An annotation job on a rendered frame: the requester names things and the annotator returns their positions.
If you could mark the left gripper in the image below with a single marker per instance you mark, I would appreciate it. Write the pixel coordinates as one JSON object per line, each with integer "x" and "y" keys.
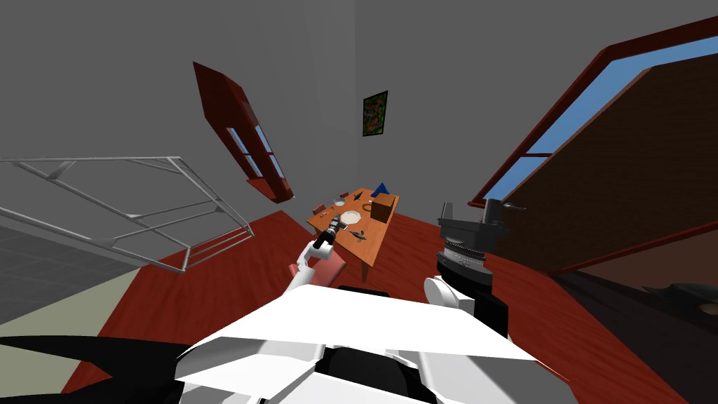
{"x": 336, "y": 225}

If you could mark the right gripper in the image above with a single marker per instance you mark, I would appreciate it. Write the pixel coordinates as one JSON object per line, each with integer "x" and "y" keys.
{"x": 470, "y": 232}

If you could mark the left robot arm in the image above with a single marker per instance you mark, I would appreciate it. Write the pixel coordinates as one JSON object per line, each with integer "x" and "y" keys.
{"x": 305, "y": 270}

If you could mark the orange wooden table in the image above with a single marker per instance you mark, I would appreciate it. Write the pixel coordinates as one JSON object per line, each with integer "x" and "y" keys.
{"x": 371, "y": 247}

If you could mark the red chair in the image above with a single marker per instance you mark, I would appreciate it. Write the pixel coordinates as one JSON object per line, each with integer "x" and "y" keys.
{"x": 331, "y": 270}

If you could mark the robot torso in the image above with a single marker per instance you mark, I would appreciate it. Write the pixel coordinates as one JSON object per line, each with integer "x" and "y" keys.
{"x": 359, "y": 331}

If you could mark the dark red window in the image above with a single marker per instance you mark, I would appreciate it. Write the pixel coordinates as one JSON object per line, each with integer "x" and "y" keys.
{"x": 235, "y": 118}

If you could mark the brown wooden door leaf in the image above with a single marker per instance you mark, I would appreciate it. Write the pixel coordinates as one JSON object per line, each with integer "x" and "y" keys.
{"x": 617, "y": 179}

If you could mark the green picture on wall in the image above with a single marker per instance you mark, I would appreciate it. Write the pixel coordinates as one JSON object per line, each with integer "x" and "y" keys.
{"x": 375, "y": 113}

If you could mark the grey metal frame rack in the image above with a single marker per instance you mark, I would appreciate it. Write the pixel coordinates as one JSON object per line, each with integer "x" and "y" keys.
{"x": 185, "y": 224}

